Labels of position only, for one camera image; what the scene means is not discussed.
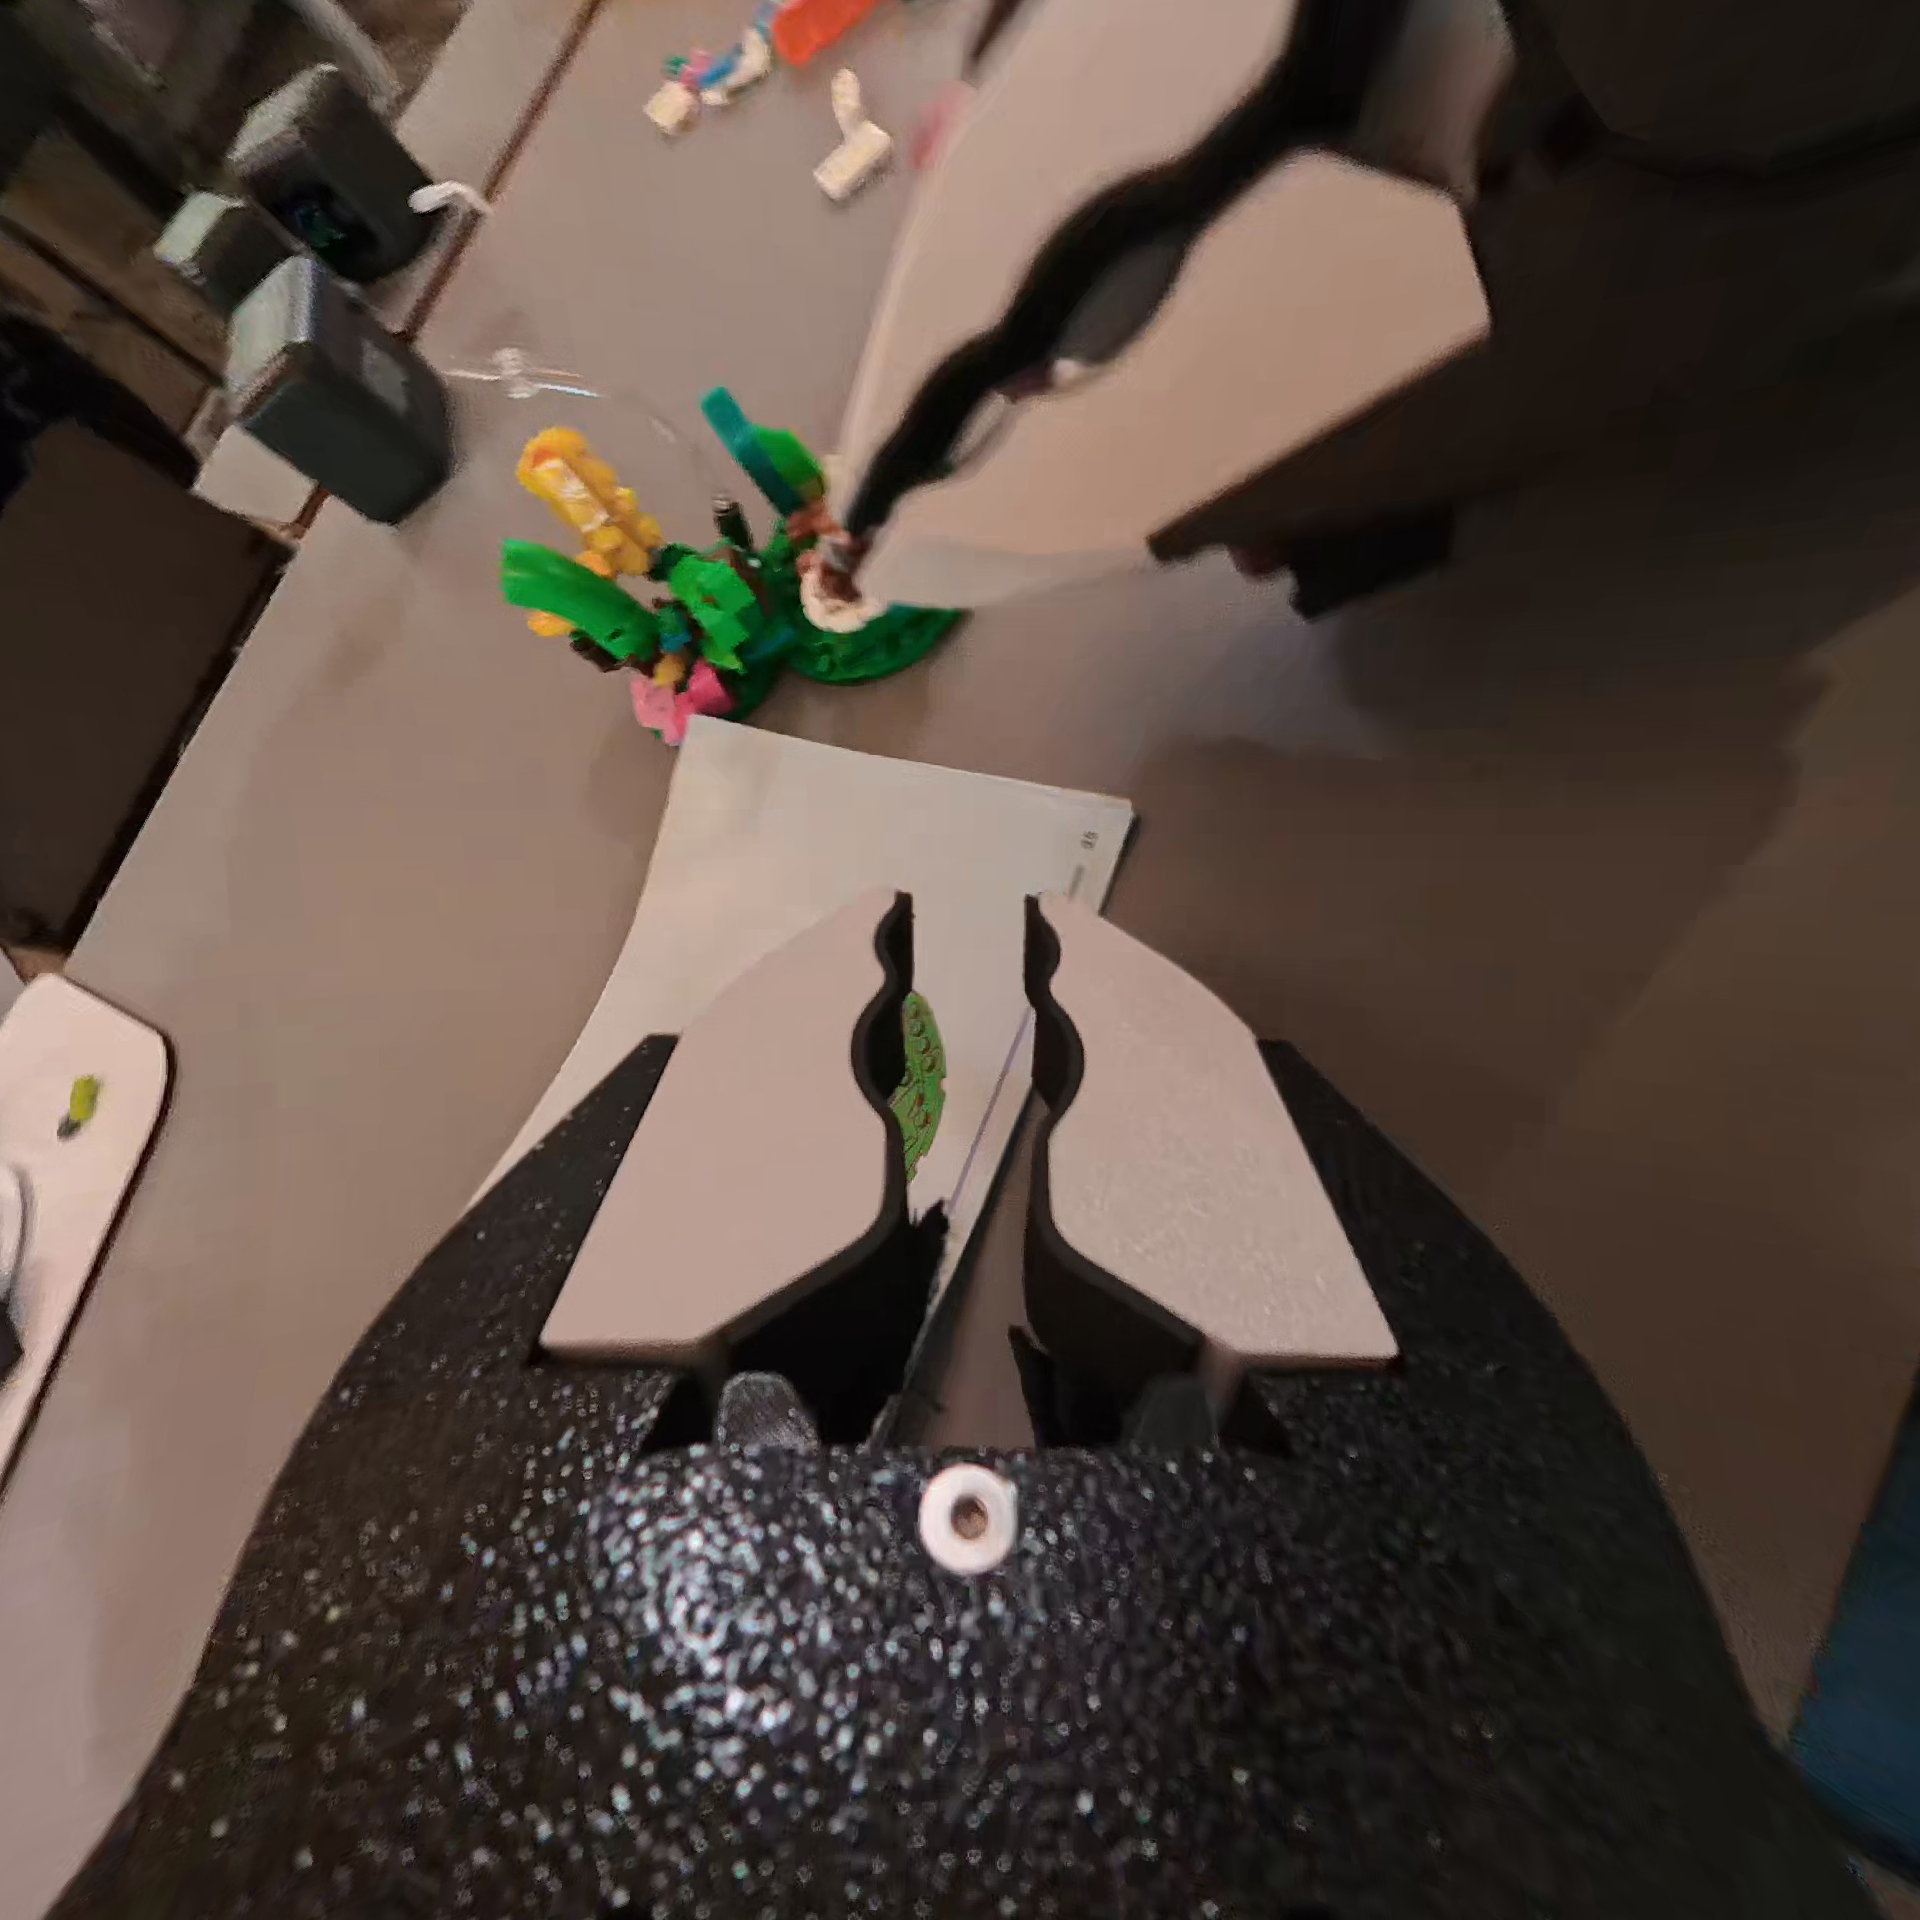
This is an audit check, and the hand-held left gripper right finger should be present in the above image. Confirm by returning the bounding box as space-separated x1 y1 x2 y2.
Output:
1007 894 1400 1449

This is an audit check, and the black power adapter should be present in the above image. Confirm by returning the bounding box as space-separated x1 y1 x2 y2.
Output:
154 191 298 310
224 66 439 287
224 255 456 528

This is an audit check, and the pile of colourful lego bricks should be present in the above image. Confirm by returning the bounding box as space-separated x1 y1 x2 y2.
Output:
644 0 903 136

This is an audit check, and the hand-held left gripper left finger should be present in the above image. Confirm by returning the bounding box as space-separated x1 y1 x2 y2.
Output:
538 886 954 1445

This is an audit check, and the lego instruction booklet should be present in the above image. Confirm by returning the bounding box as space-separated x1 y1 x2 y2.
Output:
464 718 1135 1449

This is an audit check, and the person's leg in jeans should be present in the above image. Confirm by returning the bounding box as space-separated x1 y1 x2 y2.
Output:
1791 1440 1920 1877

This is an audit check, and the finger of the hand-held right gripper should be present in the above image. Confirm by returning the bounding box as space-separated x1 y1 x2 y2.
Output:
832 0 1407 528
862 151 1490 610

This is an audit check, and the green lego flower model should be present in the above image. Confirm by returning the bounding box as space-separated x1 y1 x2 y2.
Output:
451 346 970 749

